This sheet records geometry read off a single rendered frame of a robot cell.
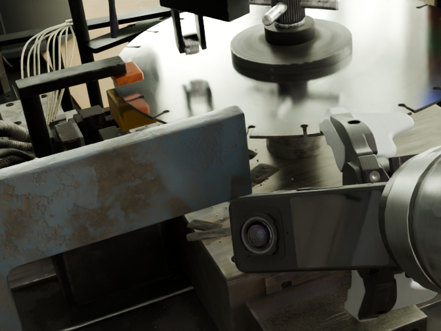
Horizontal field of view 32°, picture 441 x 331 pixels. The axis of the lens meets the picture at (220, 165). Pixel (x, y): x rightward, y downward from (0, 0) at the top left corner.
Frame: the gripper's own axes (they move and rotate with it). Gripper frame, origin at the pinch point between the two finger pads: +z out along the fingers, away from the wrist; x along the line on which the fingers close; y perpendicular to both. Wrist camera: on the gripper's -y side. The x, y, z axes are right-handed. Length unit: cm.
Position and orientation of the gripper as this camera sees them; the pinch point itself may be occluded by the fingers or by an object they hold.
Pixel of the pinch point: (333, 214)
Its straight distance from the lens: 58.4
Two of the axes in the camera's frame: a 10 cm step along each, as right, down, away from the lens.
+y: 9.9, -1.3, 0.6
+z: -0.5, 0.4, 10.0
